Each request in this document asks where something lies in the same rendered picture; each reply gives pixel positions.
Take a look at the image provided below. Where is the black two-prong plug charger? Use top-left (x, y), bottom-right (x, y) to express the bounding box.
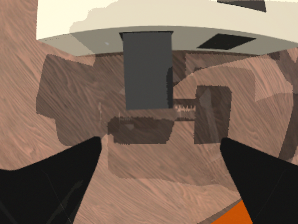
top-left (122, 32), bottom-right (173, 111)

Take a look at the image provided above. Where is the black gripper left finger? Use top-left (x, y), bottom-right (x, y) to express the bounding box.
top-left (0, 136), bottom-right (101, 224)

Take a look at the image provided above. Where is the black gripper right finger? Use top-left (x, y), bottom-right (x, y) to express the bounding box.
top-left (220, 137), bottom-right (298, 224)

